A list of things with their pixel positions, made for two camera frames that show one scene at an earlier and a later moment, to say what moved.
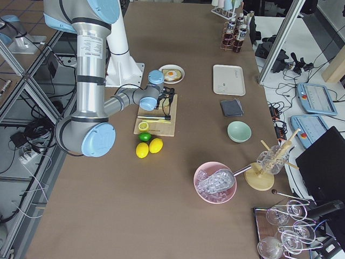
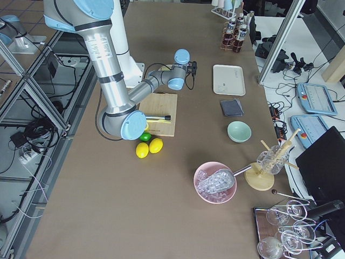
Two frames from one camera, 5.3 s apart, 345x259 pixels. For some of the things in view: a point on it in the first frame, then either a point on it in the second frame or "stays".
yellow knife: (162, 121) stays
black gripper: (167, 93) to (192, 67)
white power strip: (27, 157) stays
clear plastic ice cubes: (214, 186) stays
